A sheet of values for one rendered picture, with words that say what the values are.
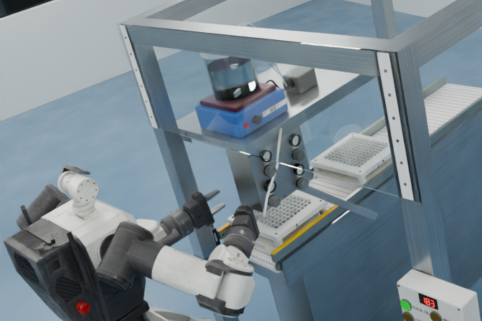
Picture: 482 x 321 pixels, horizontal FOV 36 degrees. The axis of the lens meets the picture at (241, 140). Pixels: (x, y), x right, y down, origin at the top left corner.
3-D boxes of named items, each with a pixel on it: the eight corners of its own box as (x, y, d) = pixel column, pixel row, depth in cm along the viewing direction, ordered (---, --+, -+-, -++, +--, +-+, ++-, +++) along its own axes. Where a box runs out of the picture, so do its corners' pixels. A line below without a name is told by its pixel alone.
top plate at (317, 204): (277, 188, 263) (276, 183, 262) (328, 204, 245) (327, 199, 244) (227, 223, 250) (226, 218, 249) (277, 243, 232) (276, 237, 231)
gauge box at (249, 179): (264, 213, 219) (247, 155, 211) (240, 205, 227) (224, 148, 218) (313, 178, 230) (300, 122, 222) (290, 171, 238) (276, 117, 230)
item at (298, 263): (288, 288, 236) (281, 263, 232) (231, 261, 258) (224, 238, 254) (505, 115, 305) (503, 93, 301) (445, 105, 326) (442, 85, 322)
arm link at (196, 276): (247, 271, 173) (161, 240, 178) (230, 324, 173) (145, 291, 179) (257, 266, 184) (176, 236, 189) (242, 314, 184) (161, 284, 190)
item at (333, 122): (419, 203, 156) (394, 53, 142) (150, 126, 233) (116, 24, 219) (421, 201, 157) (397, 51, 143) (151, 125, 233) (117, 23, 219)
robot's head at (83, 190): (83, 214, 194) (72, 185, 190) (64, 205, 201) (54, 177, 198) (104, 202, 197) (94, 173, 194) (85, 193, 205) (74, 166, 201)
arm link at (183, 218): (191, 186, 237) (161, 205, 233) (206, 195, 230) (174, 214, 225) (204, 218, 243) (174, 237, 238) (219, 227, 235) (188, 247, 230)
